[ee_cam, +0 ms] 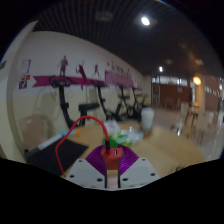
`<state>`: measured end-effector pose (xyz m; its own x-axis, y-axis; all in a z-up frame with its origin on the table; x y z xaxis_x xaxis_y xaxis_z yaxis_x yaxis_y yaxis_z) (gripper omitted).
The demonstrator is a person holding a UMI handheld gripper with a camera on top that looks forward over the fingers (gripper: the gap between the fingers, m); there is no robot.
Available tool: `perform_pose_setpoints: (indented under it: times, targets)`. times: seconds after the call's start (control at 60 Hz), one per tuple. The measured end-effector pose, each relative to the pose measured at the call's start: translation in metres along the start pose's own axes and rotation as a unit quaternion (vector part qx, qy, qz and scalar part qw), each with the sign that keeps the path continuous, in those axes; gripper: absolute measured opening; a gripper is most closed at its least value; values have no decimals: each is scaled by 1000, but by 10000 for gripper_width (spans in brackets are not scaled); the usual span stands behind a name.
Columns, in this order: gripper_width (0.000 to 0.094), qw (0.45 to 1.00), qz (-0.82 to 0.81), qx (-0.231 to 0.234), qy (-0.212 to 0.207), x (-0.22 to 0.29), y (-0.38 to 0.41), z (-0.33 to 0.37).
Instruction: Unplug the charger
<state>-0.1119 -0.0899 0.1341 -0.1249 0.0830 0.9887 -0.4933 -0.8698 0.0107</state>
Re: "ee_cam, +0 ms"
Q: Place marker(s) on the blue and orange marker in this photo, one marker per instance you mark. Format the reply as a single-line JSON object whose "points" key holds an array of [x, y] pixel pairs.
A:
{"points": [[70, 133]]}

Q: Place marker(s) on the row of exercise bikes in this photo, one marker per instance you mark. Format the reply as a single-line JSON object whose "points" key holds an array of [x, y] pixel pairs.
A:
{"points": [[65, 103]]}

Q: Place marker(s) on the black flat pad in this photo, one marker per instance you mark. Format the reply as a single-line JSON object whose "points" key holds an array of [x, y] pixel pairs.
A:
{"points": [[56, 155]]}

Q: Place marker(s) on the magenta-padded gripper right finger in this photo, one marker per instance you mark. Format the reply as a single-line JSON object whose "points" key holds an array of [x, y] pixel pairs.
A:
{"points": [[138, 170]]}

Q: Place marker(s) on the small white box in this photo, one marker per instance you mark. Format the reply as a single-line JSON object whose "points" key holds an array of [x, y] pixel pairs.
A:
{"points": [[111, 126]]}

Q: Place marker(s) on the wall poster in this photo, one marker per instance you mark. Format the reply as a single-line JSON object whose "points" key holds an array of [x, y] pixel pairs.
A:
{"points": [[25, 73]]}

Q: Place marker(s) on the pink power strip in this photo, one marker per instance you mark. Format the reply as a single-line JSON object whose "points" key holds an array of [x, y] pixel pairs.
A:
{"points": [[113, 180]]}

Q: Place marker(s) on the ceiling lights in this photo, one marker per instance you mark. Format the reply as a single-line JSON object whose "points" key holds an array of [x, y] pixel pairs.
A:
{"points": [[145, 21]]}

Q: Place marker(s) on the green wet wipes pack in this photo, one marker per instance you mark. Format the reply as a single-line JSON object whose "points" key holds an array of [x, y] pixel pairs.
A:
{"points": [[128, 138]]}

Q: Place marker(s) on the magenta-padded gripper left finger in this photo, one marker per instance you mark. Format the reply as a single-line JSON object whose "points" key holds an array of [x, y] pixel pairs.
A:
{"points": [[85, 170]]}

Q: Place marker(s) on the white cup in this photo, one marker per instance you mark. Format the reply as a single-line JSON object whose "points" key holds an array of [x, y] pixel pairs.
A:
{"points": [[147, 120]]}

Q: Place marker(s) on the red charger block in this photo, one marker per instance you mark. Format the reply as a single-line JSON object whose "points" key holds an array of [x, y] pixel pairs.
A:
{"points": [[112, 160]]}

